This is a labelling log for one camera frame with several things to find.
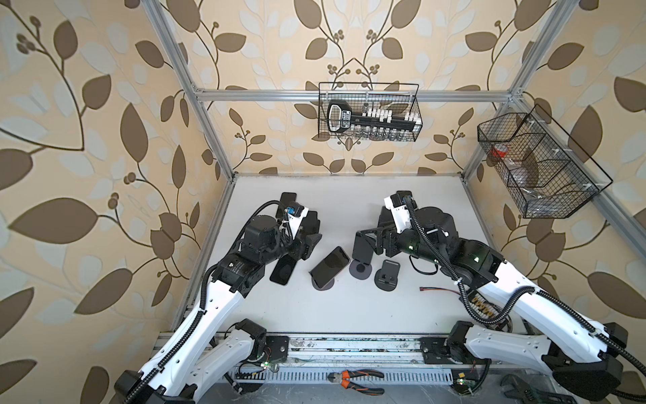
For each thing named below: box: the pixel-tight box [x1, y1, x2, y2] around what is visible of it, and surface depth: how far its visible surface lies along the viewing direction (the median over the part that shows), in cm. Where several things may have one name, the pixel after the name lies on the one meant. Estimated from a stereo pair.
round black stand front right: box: [374, 259, 401, 293], surface depth 85 cm
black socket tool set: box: [327, 99, 424, 136], surface depth 86 cm
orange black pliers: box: [327, 368, 386, 396], surface depth 71 cm
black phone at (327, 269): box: [308, 245, 351, 289], surface depth 84 cm
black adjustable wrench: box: [500, 373, 578, 404], surface depth 68 cm
